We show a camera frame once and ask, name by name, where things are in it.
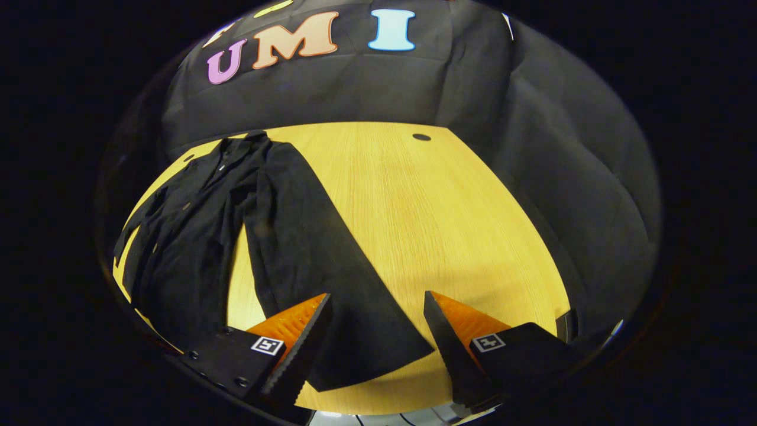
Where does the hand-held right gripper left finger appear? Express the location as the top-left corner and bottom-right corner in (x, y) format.
(177, 292), (333, 424)

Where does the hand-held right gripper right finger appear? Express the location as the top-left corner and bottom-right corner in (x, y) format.
(423, 290), (586, 418)

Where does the black button-up shirt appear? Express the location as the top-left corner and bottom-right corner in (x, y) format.
(112, 130), (435, 392)

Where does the black backdrop cloth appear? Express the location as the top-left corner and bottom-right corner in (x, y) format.
(98, 0), (662, 356)

